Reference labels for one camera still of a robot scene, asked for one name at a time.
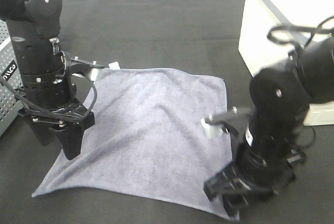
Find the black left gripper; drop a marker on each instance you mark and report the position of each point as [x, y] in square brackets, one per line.
[66, 123]

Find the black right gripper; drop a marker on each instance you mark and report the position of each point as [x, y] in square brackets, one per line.
[237, 188]

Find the blue-grey microfibre towel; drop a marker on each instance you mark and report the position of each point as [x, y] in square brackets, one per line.
[148, 140]

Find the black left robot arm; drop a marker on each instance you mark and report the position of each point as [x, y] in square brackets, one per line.
[47, 94]

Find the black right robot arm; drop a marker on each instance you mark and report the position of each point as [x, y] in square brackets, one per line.
[266, 152]

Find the grey perforated plastic basket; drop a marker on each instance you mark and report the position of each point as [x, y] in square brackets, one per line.
[10, 73]

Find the black table cloth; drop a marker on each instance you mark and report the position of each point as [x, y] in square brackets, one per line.
[196, 36]

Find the white woven-pattern storage box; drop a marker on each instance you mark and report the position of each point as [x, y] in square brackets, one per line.
[274, 48]

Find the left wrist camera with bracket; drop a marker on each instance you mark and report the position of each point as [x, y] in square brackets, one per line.
[82, 68]

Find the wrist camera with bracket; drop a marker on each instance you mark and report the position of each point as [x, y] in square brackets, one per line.
[233, 121]
[82, 68]

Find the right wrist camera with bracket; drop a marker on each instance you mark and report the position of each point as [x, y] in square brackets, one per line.
[233, 121]

